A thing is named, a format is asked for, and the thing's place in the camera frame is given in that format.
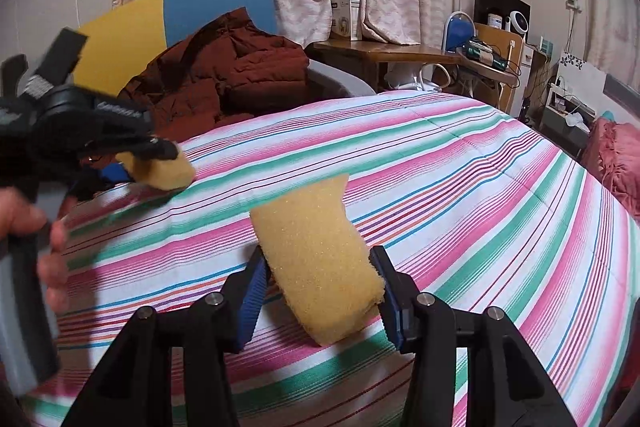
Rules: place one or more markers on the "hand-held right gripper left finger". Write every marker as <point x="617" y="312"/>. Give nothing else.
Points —
<point x="250" y="304"/>

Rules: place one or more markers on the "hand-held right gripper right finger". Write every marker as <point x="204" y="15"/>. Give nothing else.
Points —
<point x="391" y="304"/>

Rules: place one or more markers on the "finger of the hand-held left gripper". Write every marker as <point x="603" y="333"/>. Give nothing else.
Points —
<point x="114" y="172"/>
<point x="145" y="148"/>

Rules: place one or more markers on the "small yellow sponge block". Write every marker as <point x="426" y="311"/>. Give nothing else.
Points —
<point x="170" y="172"/>

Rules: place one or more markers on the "large yellow sponge block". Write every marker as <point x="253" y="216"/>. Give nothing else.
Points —
<point x="315" y="257"/>

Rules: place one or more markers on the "person's left hand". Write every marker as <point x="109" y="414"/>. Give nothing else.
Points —
<point x="20" y="212"/>

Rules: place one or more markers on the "brown puffer jacket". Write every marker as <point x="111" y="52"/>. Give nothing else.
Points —
<point x="225" y="72"/>

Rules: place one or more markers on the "striped tablecloth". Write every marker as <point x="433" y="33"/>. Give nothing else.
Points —
<point x="475" y="207"/>

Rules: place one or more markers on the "grey yellow blue padded chair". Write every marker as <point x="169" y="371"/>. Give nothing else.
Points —
<point x="210" y="7"/>

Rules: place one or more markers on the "white carton with round print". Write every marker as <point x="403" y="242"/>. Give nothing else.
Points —
<point x="345" y="17"/>

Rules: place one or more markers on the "light wooden side panel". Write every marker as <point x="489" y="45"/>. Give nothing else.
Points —
<point x="505" y="92"/>

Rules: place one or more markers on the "wooden desk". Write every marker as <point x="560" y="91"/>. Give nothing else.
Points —
<point x="400" y="53"/>

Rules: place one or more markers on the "white low shelf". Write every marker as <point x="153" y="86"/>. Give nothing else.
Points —
<point x="560" y="117"/>

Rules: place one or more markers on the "dark green bottle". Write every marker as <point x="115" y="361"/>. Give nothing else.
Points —
<point x="487" y="56"/>

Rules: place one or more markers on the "pink blanket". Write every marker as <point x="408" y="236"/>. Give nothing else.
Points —
<point x="615" y="157"/>

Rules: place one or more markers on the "blue folding chair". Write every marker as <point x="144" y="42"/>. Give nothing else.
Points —
<point x="457" y="32"/>

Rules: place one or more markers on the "white round fan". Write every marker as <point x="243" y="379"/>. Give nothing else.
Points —
<point x="517" y="22"/>

